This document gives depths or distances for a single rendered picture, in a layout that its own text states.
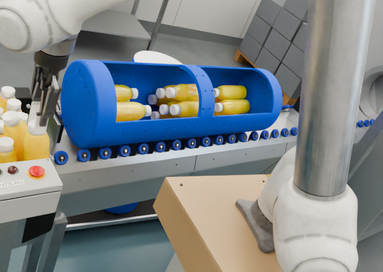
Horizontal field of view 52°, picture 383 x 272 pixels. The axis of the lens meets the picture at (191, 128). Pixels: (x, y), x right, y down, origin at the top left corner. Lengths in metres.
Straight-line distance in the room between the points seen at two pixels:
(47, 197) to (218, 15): 4.83
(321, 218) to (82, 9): 0.57
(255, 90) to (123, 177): 0.75
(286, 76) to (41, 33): 4.26
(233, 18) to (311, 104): 5.12
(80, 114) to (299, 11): 3.86
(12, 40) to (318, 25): 0.50
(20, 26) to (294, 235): 0.61
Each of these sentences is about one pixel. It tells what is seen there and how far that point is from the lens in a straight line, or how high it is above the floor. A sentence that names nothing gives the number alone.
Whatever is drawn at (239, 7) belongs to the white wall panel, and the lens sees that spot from 5.77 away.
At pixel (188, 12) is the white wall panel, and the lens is 5.39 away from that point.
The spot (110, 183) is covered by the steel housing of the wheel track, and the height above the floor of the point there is 0.85.
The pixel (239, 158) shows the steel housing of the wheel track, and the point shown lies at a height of 0.86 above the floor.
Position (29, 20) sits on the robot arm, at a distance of 0.71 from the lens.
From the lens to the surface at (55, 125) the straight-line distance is 1.30.
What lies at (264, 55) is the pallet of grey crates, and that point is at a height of 0.33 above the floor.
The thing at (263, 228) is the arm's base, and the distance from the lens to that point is 1.07.
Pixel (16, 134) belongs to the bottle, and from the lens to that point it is 1.14.
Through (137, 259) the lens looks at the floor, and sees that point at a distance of 2.35.
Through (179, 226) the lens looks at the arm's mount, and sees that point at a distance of 1.06.
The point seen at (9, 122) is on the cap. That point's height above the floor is 1.13.
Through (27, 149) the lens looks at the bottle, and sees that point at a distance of 1.11.
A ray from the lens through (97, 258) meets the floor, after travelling 2.29.
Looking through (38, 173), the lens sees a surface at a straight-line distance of 1.01.
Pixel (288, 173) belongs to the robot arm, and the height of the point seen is 1.32.
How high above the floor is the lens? 1.80
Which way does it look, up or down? 30 degrees down
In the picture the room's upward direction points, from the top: 24 degrees clockwise
